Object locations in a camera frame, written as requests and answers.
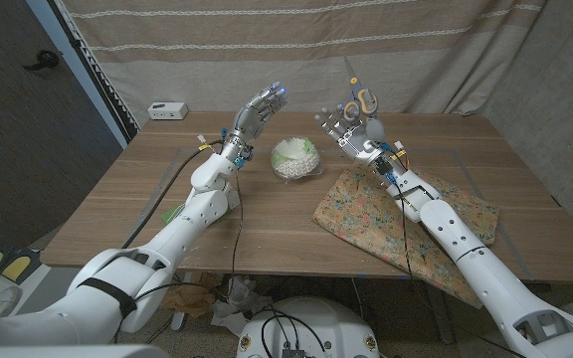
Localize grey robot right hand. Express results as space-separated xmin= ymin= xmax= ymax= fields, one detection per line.
xmin=314 ymin=102 xmax=397 ymax=171

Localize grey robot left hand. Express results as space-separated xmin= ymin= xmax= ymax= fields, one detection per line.
xmin=221 ymin=82 xmax=289 ymax=163

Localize orange handled scissors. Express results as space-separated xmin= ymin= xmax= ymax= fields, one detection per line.
xmin=343 ymin=55 xmax=380 ymax=124

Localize green cardboard box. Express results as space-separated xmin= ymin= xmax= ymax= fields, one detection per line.
xmin=160 ymin=191 xmax=241 ymax=228

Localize crumpled white paper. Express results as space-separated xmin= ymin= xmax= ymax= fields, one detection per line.
xmin=210 ymin=275 xmax=276 ymax=338

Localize crumpled brown paper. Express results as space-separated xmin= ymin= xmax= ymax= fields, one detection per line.
xmin=154 ymin=271 xmax=222 ymax=319

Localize bag of white candies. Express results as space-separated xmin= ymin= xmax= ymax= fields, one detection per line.
xmin=270 ymin=137 xmax=325 ymax=183

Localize floral patterned cloth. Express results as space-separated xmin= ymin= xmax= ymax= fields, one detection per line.
xmin=311 ymin=166 xmax=500 ymax=309

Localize white power strip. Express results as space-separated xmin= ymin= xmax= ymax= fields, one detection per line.
xmin=147 ymin=101 xmax=190 ymax=121

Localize beige striped curtain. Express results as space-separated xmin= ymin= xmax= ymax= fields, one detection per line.
xmin=60 ymin=0 xmax=549 ymax=128

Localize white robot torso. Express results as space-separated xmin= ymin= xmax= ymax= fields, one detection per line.
xmin=235 ymin=295 xmax=381 ymax=358

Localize grey table leg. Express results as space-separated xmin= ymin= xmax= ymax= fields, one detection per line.
xmin=423 ymin=277 xmax=457 ymax=345

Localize white table leg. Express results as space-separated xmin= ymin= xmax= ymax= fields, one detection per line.
xmin=170 ymin=270 xmax=193 ymax=332

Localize dark wooden door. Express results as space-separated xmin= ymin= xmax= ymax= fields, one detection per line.
xmin=0 ymin=0 xmax=124 ymax=250

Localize white sneaker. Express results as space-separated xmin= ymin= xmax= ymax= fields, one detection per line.
xmin=0 ymin=285 xmax=22 ymax=319

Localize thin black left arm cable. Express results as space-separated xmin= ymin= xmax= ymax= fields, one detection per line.
xmin=114 ymin=168 xmax=245 ymax=345

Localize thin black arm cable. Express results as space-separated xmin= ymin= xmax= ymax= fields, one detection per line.
xmin=114 ymin=168 xmax=245 ymax=345
xmin=392 ymin=188 xmax=526 ymax=358

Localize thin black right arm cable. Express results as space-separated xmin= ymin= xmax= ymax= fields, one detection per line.
xmin=392 ymin=188 xmax=526 ymax=358

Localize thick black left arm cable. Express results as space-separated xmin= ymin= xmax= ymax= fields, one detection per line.
xmin=120 ymin=140 xmax=227 ymax=250

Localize black curtain frame pole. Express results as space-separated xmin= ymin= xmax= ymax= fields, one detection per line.
xmin=47 ymin=0 xmax=141 ymax=145

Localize black torso cables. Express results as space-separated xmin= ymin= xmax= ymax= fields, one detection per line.
xmin=264 ymin=305 xmax=328 ymax=358

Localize black door handle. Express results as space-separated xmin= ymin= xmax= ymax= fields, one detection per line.
xmin=22 ymin=49 xmax=61 ymax=72

